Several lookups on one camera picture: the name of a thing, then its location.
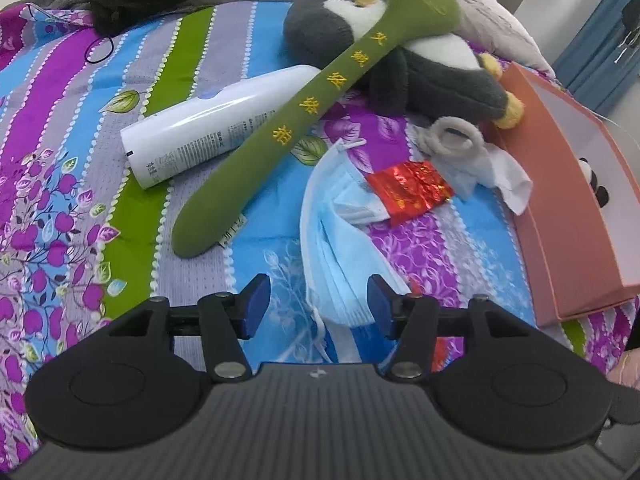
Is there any black hair tie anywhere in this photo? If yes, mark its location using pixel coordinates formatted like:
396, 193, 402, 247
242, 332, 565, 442
84, 35, 115, 66

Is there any panda plush toy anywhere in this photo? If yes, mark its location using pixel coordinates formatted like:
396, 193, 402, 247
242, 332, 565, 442
577, 157, 611, 209

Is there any small red packet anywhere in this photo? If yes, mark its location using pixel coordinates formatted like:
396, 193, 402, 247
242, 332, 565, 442
431, 336, 451, 372

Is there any grey penguin plush toy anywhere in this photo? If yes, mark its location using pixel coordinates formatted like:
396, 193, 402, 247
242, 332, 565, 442
282, 0, 527, 131

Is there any blue face mask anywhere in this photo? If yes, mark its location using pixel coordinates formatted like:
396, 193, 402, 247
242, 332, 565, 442
300, 139, 427, 362

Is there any colourful printed bed sheet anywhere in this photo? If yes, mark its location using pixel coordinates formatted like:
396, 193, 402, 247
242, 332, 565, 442
0, 0, 640, 461

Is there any light grey duvet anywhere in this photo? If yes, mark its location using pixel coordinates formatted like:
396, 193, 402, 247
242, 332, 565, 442
295, 0, 557, 79

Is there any blue curtain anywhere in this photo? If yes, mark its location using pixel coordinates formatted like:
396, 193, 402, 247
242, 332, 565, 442
552, 0, 640, 117

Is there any white spray bottle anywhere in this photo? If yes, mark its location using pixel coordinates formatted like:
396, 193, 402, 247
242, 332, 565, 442
120, 64, 327, 191

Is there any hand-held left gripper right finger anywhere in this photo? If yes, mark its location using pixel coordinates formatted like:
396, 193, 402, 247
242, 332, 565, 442
366, 275, 531, 381

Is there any red foil packet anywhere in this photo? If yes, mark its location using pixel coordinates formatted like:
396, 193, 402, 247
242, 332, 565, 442
367, 161, 456, 228

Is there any orange cardboard box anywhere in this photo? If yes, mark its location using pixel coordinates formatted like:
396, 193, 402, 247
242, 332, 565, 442
492, 61, 640, 327

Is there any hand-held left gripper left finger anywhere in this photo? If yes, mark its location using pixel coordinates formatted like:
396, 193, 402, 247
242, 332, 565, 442
107, 274, 272, 384

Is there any green plush stick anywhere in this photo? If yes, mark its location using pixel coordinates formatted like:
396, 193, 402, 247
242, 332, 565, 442
172, 0, 461, 261

